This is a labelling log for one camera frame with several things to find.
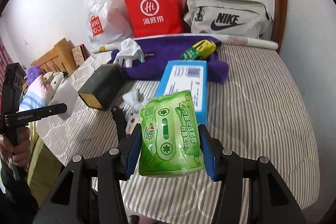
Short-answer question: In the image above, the red white candy wrapper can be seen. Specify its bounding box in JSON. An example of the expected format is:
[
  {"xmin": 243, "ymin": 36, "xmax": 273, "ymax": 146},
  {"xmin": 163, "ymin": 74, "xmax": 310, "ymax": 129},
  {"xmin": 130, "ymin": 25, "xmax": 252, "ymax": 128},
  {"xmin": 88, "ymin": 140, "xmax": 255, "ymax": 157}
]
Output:
[{"xmin": 125, "ymin": 113, "xmax": 138, "ymax": 137}]

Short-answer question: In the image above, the green wet wipes pack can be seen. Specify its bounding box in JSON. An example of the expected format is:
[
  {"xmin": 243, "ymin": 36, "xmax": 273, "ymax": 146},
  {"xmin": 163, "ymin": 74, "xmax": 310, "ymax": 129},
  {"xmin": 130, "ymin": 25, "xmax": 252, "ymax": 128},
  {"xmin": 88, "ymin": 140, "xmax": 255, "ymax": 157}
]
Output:
[{"xmin": 138, "ymin": 90, "xmax": 205, "ymax": 177}]

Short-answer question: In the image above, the white mesh cloth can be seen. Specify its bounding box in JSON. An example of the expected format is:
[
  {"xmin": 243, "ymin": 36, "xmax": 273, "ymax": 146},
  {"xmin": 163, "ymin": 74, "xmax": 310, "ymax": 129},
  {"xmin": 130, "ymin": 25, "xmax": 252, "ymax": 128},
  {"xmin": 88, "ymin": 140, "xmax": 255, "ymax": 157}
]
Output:
[{"xmin": 113, "ymin": 38, "xmax": 145, "ymax": 68}]

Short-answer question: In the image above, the small green tissue packet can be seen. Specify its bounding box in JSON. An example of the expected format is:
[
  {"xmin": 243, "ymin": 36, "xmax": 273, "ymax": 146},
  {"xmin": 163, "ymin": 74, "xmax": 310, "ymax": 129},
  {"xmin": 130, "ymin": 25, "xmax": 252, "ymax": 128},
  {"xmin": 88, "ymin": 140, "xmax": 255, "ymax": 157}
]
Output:
[{"xmin": 181, "ymin": 47, "xmax": 199, "ymax": 61}]

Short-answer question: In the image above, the person's left hand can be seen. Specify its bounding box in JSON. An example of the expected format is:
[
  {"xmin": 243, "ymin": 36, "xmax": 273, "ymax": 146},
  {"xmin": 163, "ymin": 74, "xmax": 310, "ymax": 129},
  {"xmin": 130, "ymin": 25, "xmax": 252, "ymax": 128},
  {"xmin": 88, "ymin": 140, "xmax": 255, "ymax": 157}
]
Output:
[{"xmin": 1, "ymin": 127, "xmax": 30, "ymax": 168}]

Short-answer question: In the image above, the purple plush toy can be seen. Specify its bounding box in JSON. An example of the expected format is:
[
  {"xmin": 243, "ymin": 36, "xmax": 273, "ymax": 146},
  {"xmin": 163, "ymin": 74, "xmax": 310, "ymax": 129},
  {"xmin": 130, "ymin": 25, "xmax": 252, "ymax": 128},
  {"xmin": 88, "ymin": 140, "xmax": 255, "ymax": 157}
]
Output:
[{"xmin": 26, "ymin": 65, "xmax": 44, "ymax": 86}]

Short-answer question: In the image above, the white plush toy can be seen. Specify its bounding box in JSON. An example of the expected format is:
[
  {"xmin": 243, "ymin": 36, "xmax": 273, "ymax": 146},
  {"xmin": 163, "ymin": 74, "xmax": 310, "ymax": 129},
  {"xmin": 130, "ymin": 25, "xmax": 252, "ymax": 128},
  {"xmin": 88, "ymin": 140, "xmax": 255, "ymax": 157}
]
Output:
[{"xmin": 43, "ymin": 71, "xmax": 68, "ymax": 94}]

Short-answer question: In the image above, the dark green gold tin box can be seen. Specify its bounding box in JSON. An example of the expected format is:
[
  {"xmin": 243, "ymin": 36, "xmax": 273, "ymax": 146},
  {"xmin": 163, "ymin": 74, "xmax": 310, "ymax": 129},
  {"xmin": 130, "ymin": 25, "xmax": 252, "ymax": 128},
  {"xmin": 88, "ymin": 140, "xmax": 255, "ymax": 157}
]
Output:
[{"xmin": 78, "ymin": 63, "xmax": 125, "ymax": 111}]

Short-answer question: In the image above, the wooden headboard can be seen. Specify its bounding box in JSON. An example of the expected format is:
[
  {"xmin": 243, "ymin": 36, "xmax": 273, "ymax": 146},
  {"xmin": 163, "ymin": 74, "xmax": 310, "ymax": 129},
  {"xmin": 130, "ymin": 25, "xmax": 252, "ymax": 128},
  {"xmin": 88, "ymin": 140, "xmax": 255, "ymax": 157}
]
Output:
[{"xmin": 31, "ymin": 38, "xmax": 77, "ymax": 76}]

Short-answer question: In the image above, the blue tissue box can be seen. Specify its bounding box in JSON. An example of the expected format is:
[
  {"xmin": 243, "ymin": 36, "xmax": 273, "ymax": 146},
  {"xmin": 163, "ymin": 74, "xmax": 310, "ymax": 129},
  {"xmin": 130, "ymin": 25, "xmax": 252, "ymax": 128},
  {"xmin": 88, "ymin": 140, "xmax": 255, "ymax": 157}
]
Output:
[{"xmin": 154, "ymin": 60, "xmax": 207, "ymax": 124}]

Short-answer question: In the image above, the purple towel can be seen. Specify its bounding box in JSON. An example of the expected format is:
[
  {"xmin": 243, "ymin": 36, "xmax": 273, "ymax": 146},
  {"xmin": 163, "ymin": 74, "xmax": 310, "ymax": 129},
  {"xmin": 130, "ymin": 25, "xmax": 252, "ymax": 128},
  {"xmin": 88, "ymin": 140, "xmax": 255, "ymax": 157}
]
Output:
[{"xmin": 110, "ymin": 36, "xmax": 230, "ymax": 85}]

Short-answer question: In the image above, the rolled white paper poster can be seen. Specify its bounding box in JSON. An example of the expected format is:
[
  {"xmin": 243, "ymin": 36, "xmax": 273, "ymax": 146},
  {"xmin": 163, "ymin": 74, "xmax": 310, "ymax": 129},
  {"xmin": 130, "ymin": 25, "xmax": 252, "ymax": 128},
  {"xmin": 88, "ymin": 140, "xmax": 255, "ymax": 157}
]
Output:
[{"xmin": 91, "ymin": 33, "xmax": 278, "ymax": 54}]

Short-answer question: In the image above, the white Miniso plastic bag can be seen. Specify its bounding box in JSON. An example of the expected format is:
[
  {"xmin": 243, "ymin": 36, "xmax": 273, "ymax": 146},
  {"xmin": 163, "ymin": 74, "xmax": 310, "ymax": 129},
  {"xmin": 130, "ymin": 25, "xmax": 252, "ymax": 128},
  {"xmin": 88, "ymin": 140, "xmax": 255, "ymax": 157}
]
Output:
[{"xmin": 85, "ymin": 0, "xmax": 133, "ymax": 49}]

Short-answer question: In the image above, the grey Nike bag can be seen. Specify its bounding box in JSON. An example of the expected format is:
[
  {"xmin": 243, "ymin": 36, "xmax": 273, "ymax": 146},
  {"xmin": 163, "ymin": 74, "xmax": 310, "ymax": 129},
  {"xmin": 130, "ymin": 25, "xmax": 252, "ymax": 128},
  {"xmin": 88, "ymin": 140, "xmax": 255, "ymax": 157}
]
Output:
[{"xmin": 184, "ymin": 0, "xmax": 273, "ymax": 40}]

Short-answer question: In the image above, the red Haidilao paper bag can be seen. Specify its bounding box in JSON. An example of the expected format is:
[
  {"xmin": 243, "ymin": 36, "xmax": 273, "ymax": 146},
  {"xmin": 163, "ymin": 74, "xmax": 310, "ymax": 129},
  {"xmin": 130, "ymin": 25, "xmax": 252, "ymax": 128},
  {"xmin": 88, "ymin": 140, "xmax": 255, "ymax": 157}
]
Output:
[{"xmin": 124, "ymin": 0, "xmax": 184, "ymax": 38}]

